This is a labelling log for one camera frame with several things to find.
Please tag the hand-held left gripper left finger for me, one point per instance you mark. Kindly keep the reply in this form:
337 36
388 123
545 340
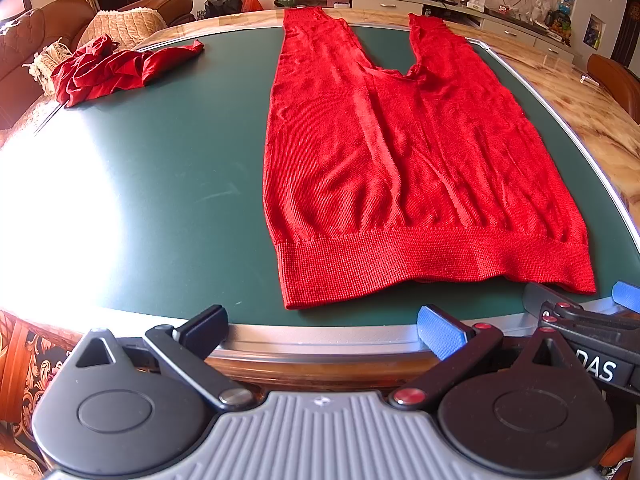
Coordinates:
202 327

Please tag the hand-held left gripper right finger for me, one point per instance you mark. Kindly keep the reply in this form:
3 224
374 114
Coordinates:
442 332

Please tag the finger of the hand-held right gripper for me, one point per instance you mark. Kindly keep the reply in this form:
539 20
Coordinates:
627 292
545 296

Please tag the red knit pants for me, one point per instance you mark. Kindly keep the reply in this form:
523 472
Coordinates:
400 160

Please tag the floral patterned carpet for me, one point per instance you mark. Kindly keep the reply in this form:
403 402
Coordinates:
30 360

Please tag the brown leather chair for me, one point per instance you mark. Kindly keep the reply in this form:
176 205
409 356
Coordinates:
617 85

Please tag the crumpled red garment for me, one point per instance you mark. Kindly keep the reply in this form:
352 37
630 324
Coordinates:
110 72

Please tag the colourful toy boxes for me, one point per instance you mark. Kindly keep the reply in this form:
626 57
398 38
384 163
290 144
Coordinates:
561 20

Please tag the beige fringed throw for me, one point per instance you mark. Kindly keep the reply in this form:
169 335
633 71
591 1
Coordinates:
42 60

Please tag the beige knitted cushion cover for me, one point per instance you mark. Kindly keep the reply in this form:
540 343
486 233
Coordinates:
125 25

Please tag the black bag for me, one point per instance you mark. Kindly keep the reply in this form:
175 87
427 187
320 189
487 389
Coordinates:
222 5

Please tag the long white cabinet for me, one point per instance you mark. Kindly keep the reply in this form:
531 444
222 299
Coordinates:
380 2

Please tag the brown leather sofa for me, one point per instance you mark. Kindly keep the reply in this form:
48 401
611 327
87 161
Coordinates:
20 35

